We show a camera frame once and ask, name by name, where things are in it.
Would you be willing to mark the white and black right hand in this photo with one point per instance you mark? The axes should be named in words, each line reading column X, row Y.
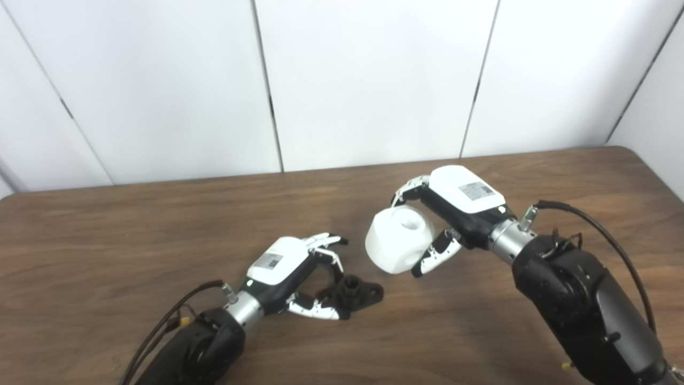
column 465, row 198

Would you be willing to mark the round white piece with holes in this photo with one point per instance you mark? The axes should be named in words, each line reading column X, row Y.
column 393, row 243

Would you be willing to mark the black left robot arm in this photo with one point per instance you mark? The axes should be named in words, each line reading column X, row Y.
column 203, row 347

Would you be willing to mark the black flanged holder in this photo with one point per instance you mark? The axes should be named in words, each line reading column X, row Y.
column 363, row 293

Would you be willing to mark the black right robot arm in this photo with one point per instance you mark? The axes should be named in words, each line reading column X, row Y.
column 588, row 299

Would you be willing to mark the white and black left hand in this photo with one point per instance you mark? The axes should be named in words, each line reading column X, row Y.
column 275, row 264

